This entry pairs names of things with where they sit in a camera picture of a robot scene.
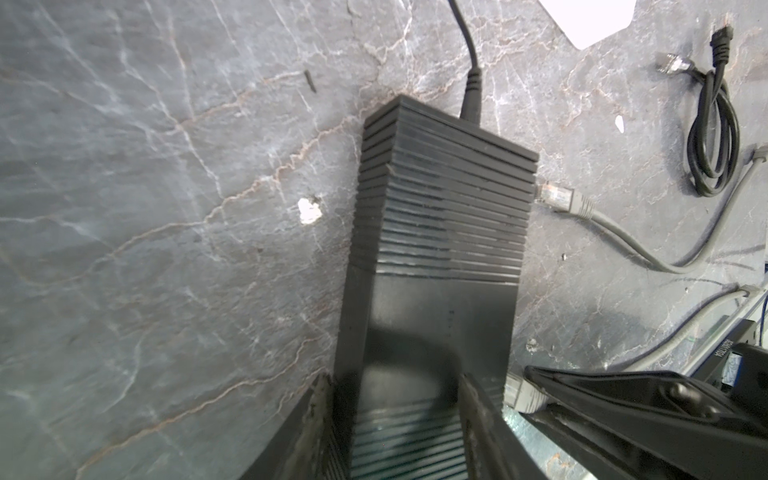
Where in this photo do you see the white network switch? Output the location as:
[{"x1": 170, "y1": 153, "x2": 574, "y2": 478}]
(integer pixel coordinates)
[{"x1": 539, "y1": 0, "x2": 636, "y2": 50}]

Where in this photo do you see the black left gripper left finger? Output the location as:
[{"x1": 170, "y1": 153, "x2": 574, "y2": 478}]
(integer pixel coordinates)
[{"x1": 240, "y1": 373, "x2": 334, "y2": 479}]

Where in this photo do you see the coiled black ethernet cable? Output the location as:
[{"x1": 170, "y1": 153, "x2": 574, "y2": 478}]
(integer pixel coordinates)
[{"x1": 655, "y1": 25, "x2": 742, "y2": 198}]

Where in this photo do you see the grey ethernet cable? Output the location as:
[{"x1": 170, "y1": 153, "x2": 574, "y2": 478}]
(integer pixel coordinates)
[{"x1": 503, "y1": 143, "x2": 768, "y2": 415}]

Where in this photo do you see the black network switch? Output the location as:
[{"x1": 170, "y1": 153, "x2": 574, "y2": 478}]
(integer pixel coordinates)
[{"x1": 333, "y1": 96, "x2": 538, "y2": 479}]

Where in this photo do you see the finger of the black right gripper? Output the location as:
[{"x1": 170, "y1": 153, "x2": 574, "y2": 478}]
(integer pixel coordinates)
[{"x1": 524, "y1": 367, "x2": 767, "y2": 479}]

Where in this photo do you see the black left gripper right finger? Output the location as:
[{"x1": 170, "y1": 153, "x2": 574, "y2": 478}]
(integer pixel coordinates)
[{"x1": 458, "y1": 373, "x2": 546, "y2": 479}]

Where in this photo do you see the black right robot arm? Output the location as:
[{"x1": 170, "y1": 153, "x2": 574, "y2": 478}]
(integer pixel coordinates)
[{"x1": 524, "y1": 320, "x2": 767, "y2": 479}]

